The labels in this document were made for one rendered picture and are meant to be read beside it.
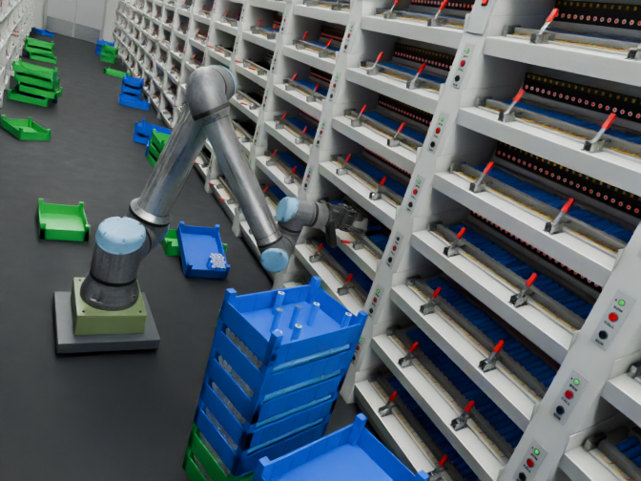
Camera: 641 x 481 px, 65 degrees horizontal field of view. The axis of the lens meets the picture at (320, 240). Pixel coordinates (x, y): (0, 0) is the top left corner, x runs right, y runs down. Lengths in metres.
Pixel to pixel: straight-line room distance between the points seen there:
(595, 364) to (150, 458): 1.13
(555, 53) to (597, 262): 0.50
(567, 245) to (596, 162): 0.19
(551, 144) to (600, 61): 0.20
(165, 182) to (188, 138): 0.18
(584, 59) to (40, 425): 1.63
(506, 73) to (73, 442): 1.58
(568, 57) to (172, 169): 1.20
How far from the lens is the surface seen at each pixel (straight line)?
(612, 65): 1.28
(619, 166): 1.20
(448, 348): 1.48
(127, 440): 1.59
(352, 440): 1.24
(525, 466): 1.35
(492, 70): 1.58
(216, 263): 2.41
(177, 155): 1.75
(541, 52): 1.40
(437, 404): 1.56
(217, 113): 1.54
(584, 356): 1.22
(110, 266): 1.76
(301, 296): 1.38
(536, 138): 1.33
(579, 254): 1.22
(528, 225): 1.30
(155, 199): 1.83
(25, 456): 1.56
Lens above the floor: 1.13
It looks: 20 degrees down
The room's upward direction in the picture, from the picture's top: 17 degrees clockwise
